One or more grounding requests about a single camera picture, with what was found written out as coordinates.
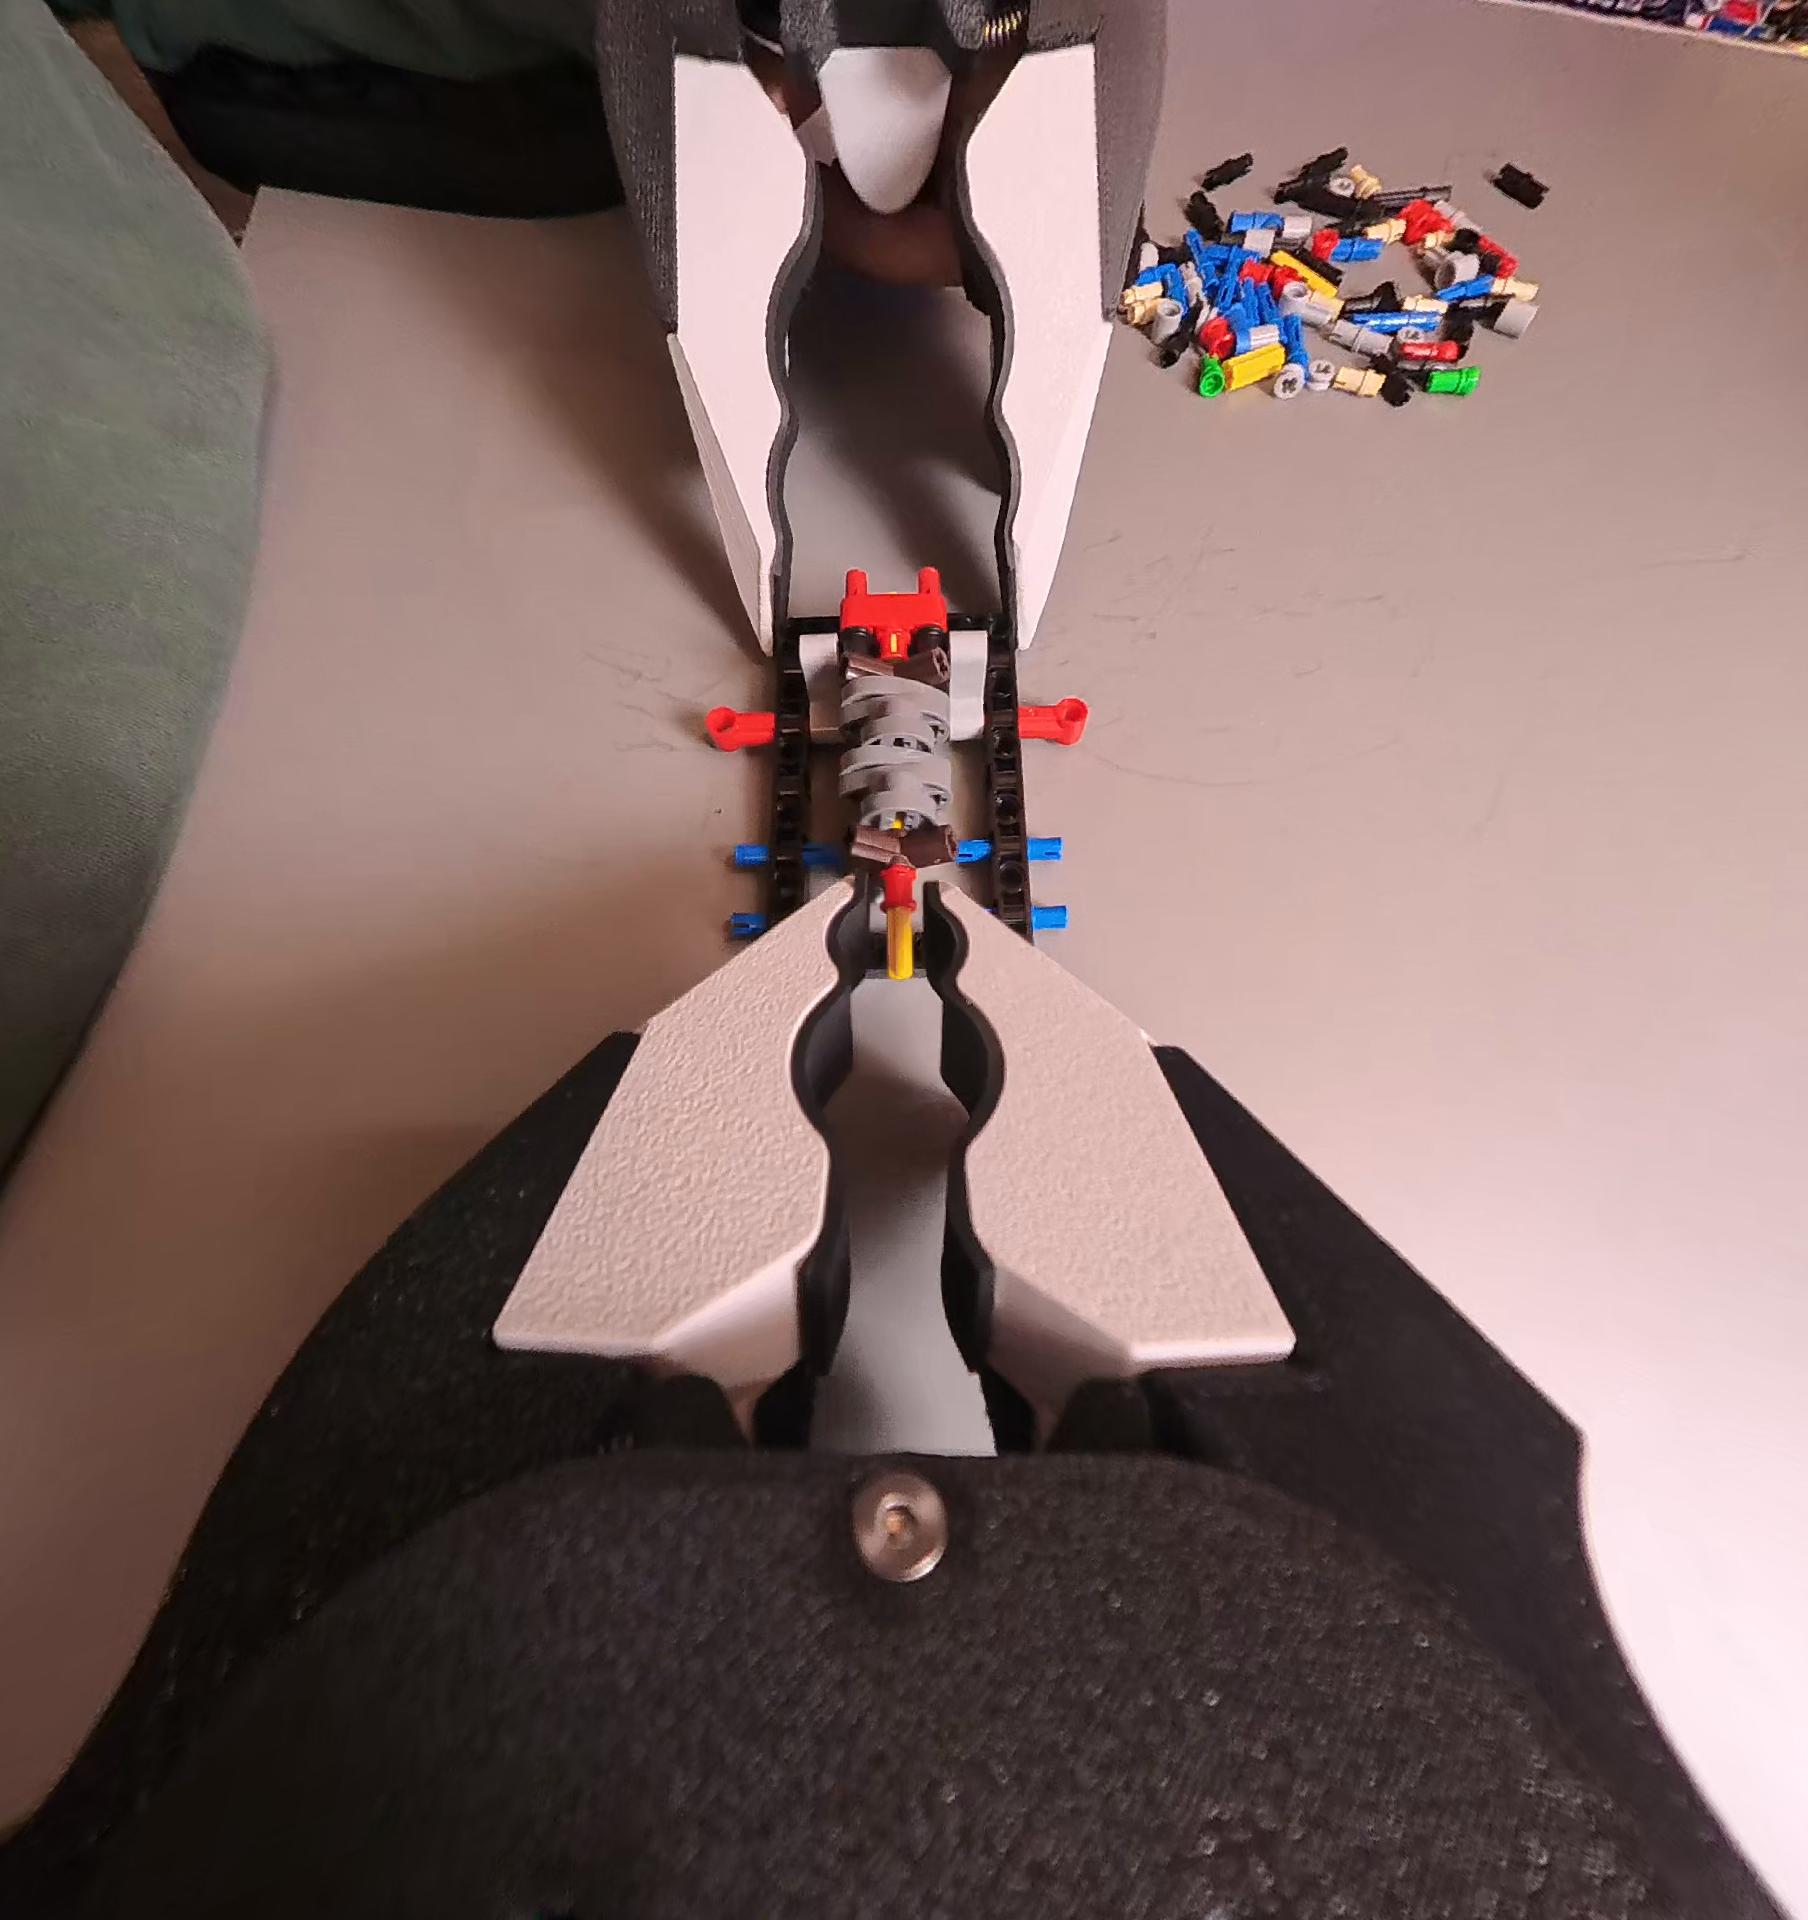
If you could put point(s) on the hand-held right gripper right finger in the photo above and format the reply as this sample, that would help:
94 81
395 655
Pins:
1130 1199

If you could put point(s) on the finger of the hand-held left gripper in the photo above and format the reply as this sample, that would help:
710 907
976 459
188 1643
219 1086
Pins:
724 301
1054 301

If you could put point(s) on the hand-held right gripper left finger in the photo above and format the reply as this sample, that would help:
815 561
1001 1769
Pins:
665 1199

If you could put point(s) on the pile of small lego pieces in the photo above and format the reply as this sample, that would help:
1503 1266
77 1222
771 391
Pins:
1324 286

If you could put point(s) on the yellow lego axle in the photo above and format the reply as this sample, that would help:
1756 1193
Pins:
901 937

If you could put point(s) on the black lego frame assembly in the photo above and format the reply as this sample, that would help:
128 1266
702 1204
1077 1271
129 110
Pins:
889 750

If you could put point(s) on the person's left hand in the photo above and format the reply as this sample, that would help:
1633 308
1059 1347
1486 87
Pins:
905 248

